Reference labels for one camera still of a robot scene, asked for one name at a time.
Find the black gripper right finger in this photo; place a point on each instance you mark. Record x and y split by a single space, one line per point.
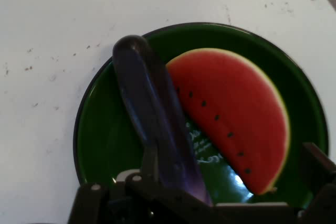
319 166

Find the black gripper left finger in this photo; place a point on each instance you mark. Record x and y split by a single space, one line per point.
147 192

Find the purple toy eggplant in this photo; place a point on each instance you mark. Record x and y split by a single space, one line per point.
147 93

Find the green plate with black rim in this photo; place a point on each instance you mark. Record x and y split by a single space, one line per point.
105 129

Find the red toy watermelon slice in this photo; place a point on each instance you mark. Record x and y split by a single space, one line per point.
236 98

